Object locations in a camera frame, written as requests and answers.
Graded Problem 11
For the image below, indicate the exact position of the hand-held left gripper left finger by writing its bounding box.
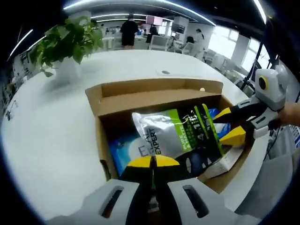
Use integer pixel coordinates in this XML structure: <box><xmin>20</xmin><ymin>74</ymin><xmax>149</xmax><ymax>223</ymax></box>
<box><xmin>46</xmin><ymin>156</ymin><xmax>154</xmax><ymax>225</ymax></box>

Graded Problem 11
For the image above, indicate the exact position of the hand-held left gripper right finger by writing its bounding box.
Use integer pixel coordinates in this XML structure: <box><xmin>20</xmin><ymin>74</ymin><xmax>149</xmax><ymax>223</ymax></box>
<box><xmin>154</xmin><ymin>155</ymin><xmax>237</xmax><ymax>225</ymax></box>

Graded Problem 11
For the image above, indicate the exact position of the blue wet wipes pack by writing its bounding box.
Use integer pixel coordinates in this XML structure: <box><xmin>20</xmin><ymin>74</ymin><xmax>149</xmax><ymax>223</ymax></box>
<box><xmin>110</xmin><ymin>138</ymin><xmax>153</xmax><ymax>177</ymax></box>

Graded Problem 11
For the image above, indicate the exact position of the silver green soft bag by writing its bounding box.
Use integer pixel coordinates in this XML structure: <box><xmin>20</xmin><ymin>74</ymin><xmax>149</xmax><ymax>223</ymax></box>
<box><xmin>131</xmin><ymin>104</ymin><xmax>225</xmax><ymax>179</ymax></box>

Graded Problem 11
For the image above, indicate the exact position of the brown cardboard shoe box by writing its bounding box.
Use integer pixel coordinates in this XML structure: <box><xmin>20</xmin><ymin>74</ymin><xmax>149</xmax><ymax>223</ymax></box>
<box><xmin>84</xmin><ymin>79</ymin><xmax>255</xmax><ymax>194</ymax></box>

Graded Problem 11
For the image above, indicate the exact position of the white medicine box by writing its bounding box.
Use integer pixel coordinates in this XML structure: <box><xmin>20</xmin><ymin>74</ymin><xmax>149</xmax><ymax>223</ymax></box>
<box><xmin>206</xmin><ymin>149</ymin><xmax>243</xmax><ymax>180</ymax></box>

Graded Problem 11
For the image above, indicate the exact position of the person's right hand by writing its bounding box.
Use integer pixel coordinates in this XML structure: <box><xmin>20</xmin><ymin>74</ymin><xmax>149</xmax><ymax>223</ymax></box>
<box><xmin>277</xmin><ymin>102</ymin><xmax>300</xmax><ymax>128</ymax></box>

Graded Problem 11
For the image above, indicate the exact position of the white office chair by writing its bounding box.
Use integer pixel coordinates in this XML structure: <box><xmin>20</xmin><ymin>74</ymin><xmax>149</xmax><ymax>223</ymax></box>
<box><xmin>150</xmin><ymin>35</ymin><xmax>168</xmax><ymax>50</ymax></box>

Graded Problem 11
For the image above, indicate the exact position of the green potted plant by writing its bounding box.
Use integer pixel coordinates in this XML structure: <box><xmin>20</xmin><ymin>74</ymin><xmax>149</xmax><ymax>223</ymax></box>
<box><xmin>30</xmin><ymin>16</ymin><xmax>104</xmax><ymax>83</ymax></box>

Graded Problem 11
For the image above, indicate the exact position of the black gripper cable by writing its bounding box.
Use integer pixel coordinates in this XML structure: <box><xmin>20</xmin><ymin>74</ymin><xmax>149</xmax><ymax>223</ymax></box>
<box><xmin>266</xmin><ymin>121</ymin><xmax>282</xmax><ymax>162</ymax></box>

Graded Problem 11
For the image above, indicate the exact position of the dark wall screen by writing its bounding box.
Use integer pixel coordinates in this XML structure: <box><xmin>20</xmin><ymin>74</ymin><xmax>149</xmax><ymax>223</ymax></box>
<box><xmin>172</xmin><ymin>22</ymin><xmax>186</xmax><ymax>33</ymax></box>

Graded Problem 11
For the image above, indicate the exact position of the pink wall screen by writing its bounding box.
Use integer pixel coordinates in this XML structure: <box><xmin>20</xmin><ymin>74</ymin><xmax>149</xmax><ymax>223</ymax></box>
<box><xmin>145</xmin><ymin>15</ymin><xmax>163</xmax><ymax>25</ymax></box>

